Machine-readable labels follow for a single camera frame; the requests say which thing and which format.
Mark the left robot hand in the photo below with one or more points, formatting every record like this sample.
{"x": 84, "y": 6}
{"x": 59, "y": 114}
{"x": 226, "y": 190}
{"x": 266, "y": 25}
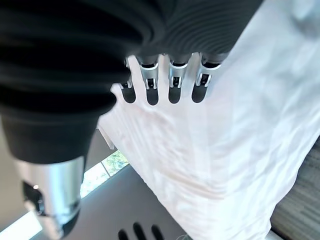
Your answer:
{"x": 139, "y": 233}

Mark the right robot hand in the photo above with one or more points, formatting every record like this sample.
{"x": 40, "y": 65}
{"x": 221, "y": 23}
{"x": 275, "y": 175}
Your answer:
{"x": 62, "y": 75}

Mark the white bed sheet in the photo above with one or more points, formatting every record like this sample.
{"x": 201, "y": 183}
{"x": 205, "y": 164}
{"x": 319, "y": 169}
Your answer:
{"x": 212, "y": 150}

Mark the grey ribbed fabric panel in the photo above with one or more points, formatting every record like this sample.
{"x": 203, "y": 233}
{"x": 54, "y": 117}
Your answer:
{"x": 300, "y": 190}

